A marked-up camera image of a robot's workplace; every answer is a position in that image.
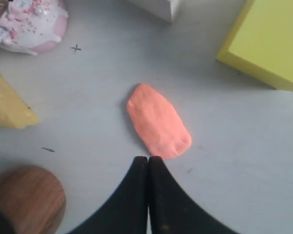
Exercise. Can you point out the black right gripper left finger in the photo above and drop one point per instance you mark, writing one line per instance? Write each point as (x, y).
(126, 211)

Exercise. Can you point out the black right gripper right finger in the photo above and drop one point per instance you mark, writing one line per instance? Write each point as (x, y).
(171, 209)

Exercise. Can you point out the orange putty blob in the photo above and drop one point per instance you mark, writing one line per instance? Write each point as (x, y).
(157, 123)

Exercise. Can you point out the brown wooden cup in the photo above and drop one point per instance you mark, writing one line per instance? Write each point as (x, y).
(32, 201)

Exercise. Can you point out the yellow cheese wedge toy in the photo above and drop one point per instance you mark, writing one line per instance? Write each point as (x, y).
(14, 112)

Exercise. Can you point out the yellow cube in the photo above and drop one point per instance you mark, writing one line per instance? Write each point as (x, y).
(260, 43)

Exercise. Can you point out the natural wooden cube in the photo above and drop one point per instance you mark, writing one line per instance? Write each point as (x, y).
(167, 10)

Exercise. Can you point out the pink toy cake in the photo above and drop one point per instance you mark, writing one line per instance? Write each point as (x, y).
(32, 26)

